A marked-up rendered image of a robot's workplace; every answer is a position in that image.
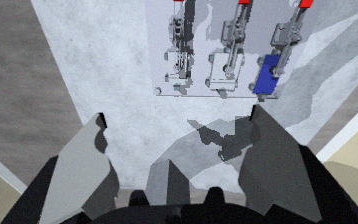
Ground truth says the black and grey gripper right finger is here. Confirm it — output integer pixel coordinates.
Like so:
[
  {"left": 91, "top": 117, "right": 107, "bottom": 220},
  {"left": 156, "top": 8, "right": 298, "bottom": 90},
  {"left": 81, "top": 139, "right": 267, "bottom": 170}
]
[{"left": 238, "top": 104, "right": 358, "bottom": 224}]

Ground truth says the blue rectangular block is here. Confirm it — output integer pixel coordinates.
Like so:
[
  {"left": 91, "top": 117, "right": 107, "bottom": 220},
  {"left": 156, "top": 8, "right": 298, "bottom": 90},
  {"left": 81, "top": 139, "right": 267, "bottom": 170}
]
[{"left": 252, "top": 54, "right": 281, "bottom": 94}]

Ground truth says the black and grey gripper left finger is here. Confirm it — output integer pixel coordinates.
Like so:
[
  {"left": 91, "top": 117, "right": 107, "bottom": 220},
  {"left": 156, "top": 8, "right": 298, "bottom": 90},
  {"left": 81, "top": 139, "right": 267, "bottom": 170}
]
[{"left": 0, "top": 112, "right": 120, "bottom": 224}]

